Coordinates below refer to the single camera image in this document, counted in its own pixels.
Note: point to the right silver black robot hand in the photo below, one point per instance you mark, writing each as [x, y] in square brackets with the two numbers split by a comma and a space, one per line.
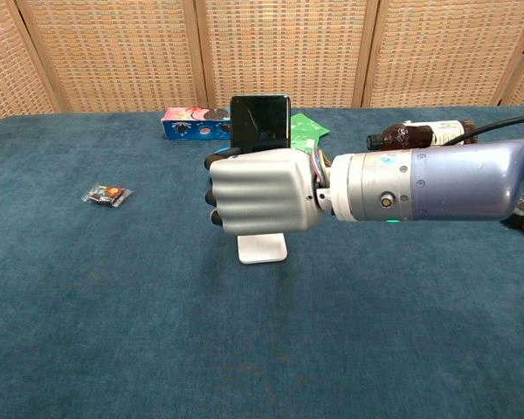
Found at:
[262, 192]

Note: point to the black smartphone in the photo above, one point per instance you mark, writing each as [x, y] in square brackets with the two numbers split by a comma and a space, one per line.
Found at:
[258, 124]

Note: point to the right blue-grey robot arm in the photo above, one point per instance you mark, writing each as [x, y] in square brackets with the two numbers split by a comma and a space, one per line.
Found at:
[441, 183]

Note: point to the white phone stand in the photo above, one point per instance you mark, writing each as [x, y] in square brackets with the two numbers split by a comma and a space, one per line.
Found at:
[262, 249]

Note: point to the green foil packet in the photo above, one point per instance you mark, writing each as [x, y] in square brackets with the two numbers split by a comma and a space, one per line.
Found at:
[301, 140]
[308, 124]

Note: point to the blue cookie box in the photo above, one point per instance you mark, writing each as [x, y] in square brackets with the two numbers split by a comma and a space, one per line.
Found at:
[192, 126]

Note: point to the dark wrapped candy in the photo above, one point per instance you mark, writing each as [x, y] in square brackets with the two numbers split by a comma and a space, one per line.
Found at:
[107, 195]

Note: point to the brown bottle with white label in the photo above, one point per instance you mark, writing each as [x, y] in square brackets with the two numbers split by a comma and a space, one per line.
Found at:
[410, 135]

